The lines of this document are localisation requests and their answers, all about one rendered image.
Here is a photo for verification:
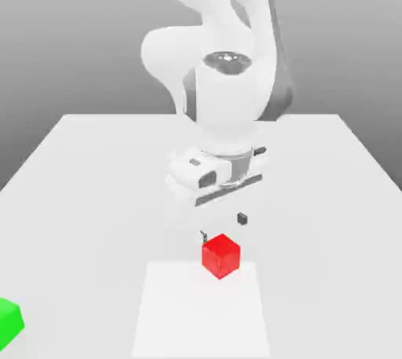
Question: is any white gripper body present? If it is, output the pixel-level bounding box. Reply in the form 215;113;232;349
193;172;265;216

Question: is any small red cube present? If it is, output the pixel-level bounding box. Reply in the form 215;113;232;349
201;233;242;281

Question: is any small green cube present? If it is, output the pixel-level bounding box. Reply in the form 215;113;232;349
0;297;26;354

